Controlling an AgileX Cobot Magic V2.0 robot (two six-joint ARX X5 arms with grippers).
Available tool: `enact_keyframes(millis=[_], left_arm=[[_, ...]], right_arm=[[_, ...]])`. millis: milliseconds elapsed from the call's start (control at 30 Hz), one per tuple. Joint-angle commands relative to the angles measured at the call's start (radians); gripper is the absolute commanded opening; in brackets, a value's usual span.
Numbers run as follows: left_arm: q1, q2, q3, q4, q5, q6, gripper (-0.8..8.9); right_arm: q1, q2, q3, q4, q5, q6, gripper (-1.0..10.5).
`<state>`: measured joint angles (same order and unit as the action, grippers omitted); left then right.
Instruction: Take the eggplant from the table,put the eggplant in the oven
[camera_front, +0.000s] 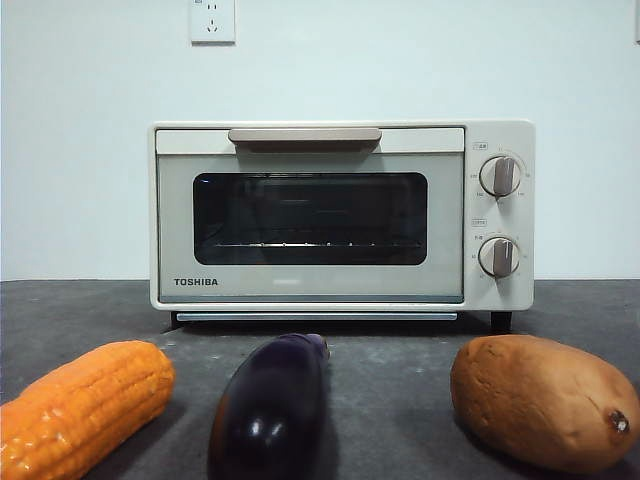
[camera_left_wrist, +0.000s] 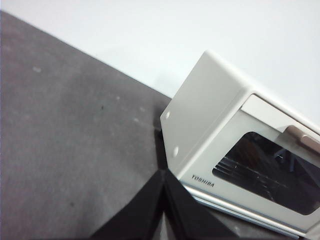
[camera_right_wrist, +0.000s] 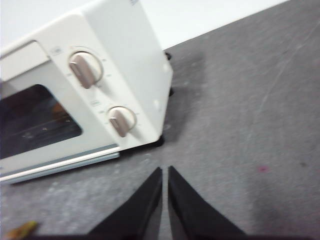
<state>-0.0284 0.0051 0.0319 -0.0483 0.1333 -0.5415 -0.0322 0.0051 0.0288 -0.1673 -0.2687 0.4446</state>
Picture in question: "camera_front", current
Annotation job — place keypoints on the brown sweet potato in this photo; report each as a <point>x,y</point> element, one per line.
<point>530,400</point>

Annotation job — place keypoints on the white wall socket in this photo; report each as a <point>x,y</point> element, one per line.
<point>212,32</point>

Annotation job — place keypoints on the oven timer knob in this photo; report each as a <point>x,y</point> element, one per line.
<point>499,257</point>

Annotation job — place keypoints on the orange corn cob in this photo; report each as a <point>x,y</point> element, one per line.
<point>85,405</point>

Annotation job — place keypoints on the oven temperature knob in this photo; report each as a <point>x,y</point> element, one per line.
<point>500,175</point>

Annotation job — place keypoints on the metal crumb tray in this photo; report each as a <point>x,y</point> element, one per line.
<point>315,317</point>

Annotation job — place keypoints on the purple eggplant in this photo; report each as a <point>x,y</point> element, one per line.
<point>270,400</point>

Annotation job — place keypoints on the cream Toshiba toaster oven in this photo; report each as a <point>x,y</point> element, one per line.
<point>527,295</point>

